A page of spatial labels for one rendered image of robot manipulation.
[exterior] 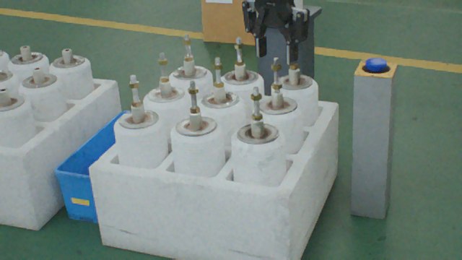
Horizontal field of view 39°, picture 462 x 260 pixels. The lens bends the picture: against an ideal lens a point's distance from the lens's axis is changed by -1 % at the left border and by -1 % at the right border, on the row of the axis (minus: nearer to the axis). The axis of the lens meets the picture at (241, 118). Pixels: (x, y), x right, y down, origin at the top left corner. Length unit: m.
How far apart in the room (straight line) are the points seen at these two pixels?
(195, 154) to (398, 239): 0.43
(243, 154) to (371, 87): 0.28
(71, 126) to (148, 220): 0.33
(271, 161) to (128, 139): 0.27
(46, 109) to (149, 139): 0.34
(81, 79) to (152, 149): 0.39
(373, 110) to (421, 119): 0.54
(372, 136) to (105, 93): 0.66
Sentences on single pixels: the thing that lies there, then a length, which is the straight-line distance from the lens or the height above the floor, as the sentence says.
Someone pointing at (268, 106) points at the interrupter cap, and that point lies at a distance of 1.24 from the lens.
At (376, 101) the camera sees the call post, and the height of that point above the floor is 0.26.
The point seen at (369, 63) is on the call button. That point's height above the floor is 0.33.
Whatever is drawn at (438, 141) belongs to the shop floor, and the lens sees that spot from 1.67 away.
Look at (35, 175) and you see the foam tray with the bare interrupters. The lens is 1.38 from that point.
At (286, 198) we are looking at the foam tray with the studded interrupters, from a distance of 1.09.
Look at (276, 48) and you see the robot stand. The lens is 1.61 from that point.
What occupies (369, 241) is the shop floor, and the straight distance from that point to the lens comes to 1.30.
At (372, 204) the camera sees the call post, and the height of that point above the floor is 0.04.
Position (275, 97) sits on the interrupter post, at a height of 0.27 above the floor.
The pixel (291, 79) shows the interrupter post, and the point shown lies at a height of 0.26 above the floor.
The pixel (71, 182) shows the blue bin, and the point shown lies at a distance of 1.37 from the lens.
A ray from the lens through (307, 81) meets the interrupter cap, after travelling 1.34.
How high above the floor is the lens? 0.78
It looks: 26 degrees down
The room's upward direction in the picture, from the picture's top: 3 degrees counter-clockwise
